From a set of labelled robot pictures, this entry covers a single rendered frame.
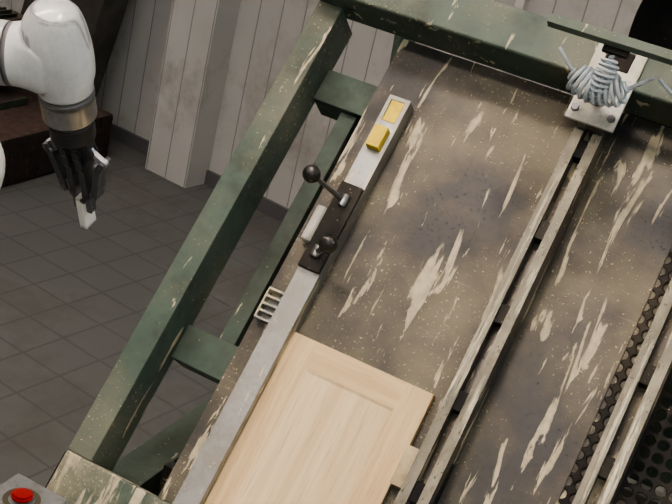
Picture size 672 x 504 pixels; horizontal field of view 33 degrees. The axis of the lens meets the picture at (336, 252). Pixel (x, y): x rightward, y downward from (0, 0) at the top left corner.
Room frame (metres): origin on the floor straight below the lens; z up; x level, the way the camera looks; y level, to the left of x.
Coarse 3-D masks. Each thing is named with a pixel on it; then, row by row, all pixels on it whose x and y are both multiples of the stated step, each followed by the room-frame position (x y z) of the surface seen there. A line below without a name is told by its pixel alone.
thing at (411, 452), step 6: (408, 450) 1.84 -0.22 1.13; (414, 450) 1.84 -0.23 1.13; (402, 456) 1.83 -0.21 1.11; (408, 456) 1.83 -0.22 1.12; (414, 456) 1.83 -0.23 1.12; (402, 462) 1.83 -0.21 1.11; (408, 462) 1.82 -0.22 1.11; (396, 468) 1.82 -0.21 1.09; (402, 468) 1.82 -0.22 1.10; (408, 468) 1.82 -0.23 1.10; (396, 474) 1.81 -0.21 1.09; (402, 474) 1.81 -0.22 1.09; (396, 480) 1.80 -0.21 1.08; (402, 480) 1.80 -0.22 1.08; (396, 486) 1.80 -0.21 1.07
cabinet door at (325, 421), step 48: (288, 384) 1.97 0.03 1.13; (336, 384) 1.96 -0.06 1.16; (384, 384) 1.95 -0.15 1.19; (288, 432) 1.90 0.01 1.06; (336, 432) 1.89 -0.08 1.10; (384, 432) 1.88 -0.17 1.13; (240, 480) 1.84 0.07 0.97; (288, 480) 1.84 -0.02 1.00; (336, 480) 1.83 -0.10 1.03; (384, 480) 1.82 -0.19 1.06
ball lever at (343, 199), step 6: (306, 168) 2.14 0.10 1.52; (312, 168) 2.13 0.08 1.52; (318, 168) 2.14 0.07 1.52; (306, 174) 2.13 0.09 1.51; (312, 174) 2.13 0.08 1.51; (318, 174) 2.13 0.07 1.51; (306, 180) 2.13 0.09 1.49; (312, 180) 2.13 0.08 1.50; (318, 180) 2.14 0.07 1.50; (324, 186) 2.16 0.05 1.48; (330, 186) 2.17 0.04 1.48; (330, 192) 2.17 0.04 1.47; (336, 192) 2.17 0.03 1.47; (342, 198) 2.18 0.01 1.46; (348, 198) 2.19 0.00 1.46; (342, 204) 2.18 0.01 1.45
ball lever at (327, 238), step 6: (330, 234) 2.04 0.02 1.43; (324, 240) 2.02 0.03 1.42; (330, 240) 2.02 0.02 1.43; (336, 240) 2.03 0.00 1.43; (318, 246) 2.12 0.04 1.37; (324, 246) 2.02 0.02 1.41; (330, 246) 2.02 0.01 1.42; (336, 246) 2.03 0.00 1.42; (312, 252) 2.11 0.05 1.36; (318, 252) 2.10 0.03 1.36; (324, 252) 2.02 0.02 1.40; (330, 252) 2.02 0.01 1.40
